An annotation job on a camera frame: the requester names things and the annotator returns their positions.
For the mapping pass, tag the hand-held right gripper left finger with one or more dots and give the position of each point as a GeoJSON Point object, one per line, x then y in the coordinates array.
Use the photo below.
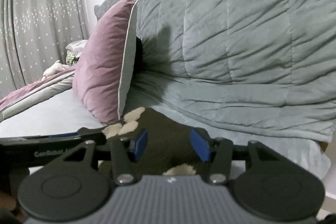
{"type": "Point", "coordinates": [140, 145]}

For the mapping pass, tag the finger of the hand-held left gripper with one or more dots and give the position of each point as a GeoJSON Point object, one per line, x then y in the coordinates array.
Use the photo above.
{"type": "Point", "coordinates": [92, 134]}

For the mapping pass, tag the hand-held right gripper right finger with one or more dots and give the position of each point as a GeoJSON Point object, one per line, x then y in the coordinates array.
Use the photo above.
{"type": "Point", "coordinates": [200, 145]}

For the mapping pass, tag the brown sweater with beige patches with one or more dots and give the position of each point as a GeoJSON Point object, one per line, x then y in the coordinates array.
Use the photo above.
{"type": "Point", "coordinates": [165, 140]}

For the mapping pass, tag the person's left hand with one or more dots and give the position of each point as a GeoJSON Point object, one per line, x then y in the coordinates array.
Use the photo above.
{"type": "Point", "coordinates": [8, 201]}

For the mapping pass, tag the light blue bed sheet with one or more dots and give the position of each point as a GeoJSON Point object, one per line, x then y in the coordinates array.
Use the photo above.
{"type": "Point", "coordinates": [39, 113]}

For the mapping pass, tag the pink and grey quilt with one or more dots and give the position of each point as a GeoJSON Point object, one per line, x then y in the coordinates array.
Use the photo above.
{"type": "Point", "coordinates": [31, 92]}

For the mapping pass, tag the purple pillow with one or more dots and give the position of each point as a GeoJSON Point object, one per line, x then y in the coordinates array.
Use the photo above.
{"type": "Point", "coordinates": [105, 61]}

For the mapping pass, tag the white plush toy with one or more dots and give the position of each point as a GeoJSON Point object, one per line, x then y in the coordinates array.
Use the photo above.
{"type": "Point", "coordinates": [53, 70]}

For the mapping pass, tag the grey star curtain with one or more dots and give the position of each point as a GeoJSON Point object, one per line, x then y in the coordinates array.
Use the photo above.
{"type": "Point", "coordinates": [39, 24]}

